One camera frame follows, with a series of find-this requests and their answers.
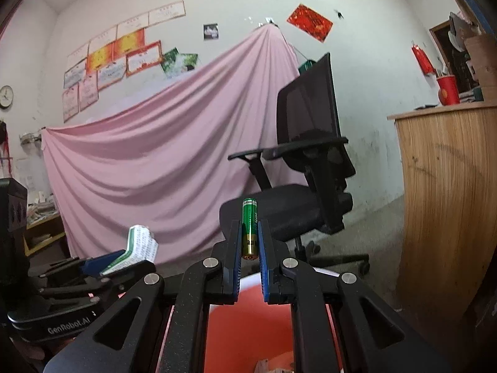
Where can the group of wall certificates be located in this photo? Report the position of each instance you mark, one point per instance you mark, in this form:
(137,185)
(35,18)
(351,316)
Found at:
(112,54)

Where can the stack of papers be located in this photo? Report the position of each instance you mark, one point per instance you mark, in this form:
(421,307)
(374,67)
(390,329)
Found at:
(40,206)

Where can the red cup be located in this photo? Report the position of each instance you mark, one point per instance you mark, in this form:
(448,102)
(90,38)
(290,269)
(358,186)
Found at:
(448,91)

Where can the black office chair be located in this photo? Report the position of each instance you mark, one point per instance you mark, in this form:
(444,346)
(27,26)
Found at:
(295,209)

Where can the small black white photo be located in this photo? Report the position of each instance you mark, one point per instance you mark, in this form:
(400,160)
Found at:
(211,32)

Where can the red kite wall ornament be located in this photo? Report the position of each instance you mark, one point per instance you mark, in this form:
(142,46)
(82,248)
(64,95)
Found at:
(4,140)

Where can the wooden counter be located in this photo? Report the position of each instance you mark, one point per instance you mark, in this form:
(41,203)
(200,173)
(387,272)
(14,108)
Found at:
(446,202)

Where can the green gold battery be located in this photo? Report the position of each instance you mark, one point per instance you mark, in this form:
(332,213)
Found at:
(249,225)

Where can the red hanging ornament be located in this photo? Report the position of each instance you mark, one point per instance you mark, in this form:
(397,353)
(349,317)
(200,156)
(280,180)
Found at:
(423,60)

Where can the green landscape photo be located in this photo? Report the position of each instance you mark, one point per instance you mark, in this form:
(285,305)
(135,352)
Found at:
(169,64)
(188,63)

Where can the green sign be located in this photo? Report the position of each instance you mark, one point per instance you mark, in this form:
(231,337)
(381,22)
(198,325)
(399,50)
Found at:
(306,66)

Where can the round wall clock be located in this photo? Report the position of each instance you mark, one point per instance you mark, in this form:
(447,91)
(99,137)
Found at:
(6,97)

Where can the black wall hook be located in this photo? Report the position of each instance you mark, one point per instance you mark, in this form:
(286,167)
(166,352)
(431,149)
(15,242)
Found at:
(339,13)

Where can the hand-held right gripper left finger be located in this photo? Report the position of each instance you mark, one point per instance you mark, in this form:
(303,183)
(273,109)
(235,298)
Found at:
(231,264)

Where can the green white carton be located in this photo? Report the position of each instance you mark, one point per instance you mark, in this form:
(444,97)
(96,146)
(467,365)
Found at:
(139,244)

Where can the brown wooden door frame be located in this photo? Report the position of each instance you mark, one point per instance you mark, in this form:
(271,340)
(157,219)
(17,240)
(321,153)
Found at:
(437,42)

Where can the pink hanging sheet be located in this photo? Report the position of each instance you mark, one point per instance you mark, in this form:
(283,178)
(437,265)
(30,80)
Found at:
(155,163)

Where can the red paper poster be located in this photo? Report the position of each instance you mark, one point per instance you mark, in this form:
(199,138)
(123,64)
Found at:
(310,22)

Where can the brown cardboard box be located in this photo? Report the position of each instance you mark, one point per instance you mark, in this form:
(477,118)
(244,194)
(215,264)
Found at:
(481,66)

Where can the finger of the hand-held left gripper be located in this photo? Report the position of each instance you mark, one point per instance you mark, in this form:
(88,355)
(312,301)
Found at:
(93,266)
(77,289)

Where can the pink bin with white rim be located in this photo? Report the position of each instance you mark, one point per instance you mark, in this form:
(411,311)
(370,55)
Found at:
(248,334)

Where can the wooden shelf unit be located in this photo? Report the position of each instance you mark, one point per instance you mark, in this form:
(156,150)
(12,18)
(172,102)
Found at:
(42,241)

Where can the metal wall rack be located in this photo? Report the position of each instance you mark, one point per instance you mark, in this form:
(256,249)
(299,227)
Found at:
(30,138)

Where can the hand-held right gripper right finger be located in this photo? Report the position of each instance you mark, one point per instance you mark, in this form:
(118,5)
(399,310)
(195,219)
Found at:
(264,272)

